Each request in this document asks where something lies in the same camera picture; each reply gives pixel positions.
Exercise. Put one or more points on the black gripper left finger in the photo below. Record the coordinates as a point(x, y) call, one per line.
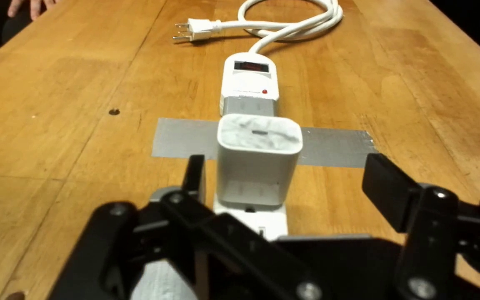
point(141, 251)

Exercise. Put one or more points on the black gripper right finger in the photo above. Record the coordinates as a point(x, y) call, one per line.
point(434, 251)

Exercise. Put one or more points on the white charger head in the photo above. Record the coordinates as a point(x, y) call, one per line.
point(258, 167)

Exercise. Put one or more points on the bare person hand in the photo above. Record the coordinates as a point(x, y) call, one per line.
point(34, 6)

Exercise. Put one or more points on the grey tape strip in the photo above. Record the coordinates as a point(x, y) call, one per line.
point(184, 142)

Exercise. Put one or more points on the white power strip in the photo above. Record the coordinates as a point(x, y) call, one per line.
point(251, 89)

